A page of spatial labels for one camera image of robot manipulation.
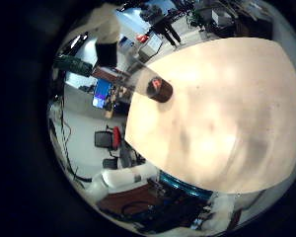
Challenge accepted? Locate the glass vase with dark base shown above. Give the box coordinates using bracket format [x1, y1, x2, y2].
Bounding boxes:
[126, 55, 174, 104]

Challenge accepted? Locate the lit computer monitor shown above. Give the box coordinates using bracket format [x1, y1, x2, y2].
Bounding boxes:
[92, 78, 114, 110]

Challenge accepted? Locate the white box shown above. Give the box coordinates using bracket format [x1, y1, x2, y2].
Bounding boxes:
[139, 33, 164, 58]

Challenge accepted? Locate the person in black clothes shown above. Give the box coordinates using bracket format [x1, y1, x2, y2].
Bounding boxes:
[147, 13, 184, 48]

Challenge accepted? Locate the red office chair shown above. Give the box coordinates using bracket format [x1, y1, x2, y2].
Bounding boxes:
[111, 126, 122, 151]

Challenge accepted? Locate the black office chair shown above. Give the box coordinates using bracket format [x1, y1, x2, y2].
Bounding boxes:
[94, 130, 114, 149]
[102, 157, 119, 171]

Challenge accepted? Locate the brown wooden desk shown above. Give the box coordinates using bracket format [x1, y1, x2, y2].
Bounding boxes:
[97, 186, 162, 215]

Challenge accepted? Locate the teal blue rack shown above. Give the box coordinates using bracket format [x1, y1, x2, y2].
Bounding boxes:
[158, 171, 215, 201]

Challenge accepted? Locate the black floor cable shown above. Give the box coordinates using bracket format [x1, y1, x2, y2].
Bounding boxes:
[48, 98, 93, 184]

